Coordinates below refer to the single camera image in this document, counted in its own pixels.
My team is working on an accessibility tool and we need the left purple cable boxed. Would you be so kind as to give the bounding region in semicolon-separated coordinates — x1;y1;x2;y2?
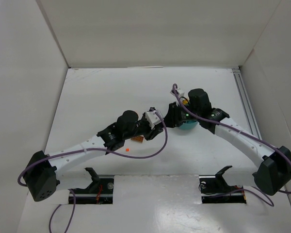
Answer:
17;109;169;233

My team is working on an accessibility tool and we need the teal round divided container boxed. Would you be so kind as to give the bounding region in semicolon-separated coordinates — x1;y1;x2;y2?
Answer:
178;120;198;131

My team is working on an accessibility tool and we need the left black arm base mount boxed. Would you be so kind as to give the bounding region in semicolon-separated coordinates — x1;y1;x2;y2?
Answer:
73;167;114;205

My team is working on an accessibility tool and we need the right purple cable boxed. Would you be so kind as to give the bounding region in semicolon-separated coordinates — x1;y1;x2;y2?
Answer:
172;84;291;207

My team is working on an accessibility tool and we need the aluminium rail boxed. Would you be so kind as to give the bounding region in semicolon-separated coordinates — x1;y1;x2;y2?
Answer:
232;68;261;139

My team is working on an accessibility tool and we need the purple cable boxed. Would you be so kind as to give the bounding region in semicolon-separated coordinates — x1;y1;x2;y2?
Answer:
172;84;291;207
17;109;169;233

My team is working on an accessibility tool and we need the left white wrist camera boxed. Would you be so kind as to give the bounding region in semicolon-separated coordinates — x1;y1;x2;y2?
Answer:
145;107;162;129

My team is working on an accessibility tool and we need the brown lego plate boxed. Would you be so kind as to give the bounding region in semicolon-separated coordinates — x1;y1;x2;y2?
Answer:
131;136;144;143

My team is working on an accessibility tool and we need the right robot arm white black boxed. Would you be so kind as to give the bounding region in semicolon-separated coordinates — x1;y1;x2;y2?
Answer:
164;84;291;196

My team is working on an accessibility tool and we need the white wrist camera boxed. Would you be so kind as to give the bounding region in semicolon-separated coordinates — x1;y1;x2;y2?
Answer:
170;88;185;98
145;107;162;129

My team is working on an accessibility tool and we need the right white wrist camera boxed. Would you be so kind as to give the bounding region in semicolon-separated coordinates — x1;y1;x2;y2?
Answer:
170;88;185;98

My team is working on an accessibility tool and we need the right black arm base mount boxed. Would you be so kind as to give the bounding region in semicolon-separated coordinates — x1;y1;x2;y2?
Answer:
198;166;246;204

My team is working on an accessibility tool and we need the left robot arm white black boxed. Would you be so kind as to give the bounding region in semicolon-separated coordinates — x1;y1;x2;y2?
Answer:
17;109;167;202

